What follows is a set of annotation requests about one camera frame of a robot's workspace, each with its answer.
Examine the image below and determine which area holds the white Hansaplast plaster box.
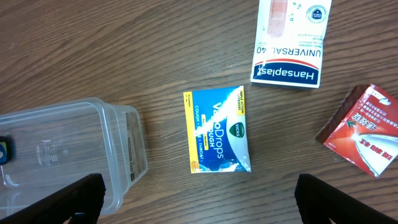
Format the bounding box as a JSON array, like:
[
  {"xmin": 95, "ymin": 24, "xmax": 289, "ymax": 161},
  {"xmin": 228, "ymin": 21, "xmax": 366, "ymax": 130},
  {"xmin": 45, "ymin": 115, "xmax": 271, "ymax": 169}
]
[{"xmin": 251, "ymin": 0, "xmax": 332, "ymax": 88}]

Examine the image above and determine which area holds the clear plastic container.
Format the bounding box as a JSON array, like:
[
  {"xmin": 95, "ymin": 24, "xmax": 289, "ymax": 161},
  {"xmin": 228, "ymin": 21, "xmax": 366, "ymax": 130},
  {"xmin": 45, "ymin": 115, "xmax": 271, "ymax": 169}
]
[{"xmin": 1, "ymin": 98, "xmax": 147, "ymax": 218}]

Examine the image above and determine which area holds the red medicine box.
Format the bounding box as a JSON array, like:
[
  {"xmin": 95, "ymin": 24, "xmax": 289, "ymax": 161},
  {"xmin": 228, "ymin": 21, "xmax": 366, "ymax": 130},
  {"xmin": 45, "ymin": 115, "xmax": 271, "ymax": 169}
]
[{"xmin": 316, "ymin": 84, "xmax": 397, "ymax": 178}]

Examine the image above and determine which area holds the blue VapoDrops lozenge box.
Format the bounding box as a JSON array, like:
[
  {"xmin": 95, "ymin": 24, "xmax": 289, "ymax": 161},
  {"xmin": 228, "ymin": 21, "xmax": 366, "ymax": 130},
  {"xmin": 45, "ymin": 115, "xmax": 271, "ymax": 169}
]
[{"xmin": 183, "ymin": 85, "xmax": 252, "ymax": 174}]

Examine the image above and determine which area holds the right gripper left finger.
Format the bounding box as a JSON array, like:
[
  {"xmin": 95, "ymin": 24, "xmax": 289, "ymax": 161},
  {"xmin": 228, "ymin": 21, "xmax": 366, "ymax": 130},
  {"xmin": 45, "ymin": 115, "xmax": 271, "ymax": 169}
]
[{"xmin": 1, "ymin": 174, "xmax": 106, "ymax": 224}]

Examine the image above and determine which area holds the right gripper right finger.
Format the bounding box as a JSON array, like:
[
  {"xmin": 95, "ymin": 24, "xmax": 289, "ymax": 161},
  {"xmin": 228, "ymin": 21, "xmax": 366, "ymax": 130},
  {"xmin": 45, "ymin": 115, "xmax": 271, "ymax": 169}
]
[{"xmin": 294, "ymin": 174, "xmax": 397, "ymax": 224}]

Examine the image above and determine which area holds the dark bottle white cap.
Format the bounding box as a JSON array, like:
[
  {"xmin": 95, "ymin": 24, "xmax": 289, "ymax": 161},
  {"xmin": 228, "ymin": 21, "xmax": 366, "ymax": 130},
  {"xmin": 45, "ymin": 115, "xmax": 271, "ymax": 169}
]
[{"xmin": 0, "ymin": 136, "xmax": 16, "ymax": 165}]

